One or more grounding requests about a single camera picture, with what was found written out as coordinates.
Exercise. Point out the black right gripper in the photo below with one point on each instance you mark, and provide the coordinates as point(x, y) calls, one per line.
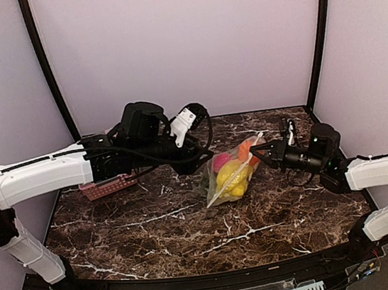
point(277, 154)

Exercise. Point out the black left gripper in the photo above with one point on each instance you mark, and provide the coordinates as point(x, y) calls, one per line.
point(189, 163)

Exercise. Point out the clear zip top bag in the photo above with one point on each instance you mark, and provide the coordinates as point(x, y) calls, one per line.
point(208, 185)

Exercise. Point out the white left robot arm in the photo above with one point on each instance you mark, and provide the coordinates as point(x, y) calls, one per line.
point(36, 181)

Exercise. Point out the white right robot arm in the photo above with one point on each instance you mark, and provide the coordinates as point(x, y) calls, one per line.
point(338, 175)

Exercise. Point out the orange fake fruit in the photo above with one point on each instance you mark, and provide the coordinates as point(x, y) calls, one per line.
point(243, 150)

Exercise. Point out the pink fake fruit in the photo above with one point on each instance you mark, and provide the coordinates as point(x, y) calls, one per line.
point(220, 160)

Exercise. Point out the yellow fake lemon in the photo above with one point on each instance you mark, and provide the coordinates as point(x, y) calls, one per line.
point(227, 171)

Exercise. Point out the yellow fake banana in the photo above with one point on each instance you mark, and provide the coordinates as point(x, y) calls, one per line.
point(238, 186)

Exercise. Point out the pink perforated plastic basket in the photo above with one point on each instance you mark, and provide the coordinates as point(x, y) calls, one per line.
point(110, 186)

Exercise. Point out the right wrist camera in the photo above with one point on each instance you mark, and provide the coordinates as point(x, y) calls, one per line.
point(323, 144)

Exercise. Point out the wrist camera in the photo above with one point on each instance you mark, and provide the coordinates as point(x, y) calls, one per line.
point(145, 123)
point(323, 144)

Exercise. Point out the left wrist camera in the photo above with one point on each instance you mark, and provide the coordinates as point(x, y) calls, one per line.
point(145, 123)

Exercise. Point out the black front rail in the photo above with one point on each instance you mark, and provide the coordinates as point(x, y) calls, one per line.
point(319, 265)

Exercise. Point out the black frame post right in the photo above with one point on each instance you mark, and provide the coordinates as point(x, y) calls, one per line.
point(321, 23)

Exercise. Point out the black frame post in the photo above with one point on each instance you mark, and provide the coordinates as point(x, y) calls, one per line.
point(321, 23)
point(48, 74)

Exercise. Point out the black frame post left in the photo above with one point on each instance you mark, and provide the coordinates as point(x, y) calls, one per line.
point(48, 74)

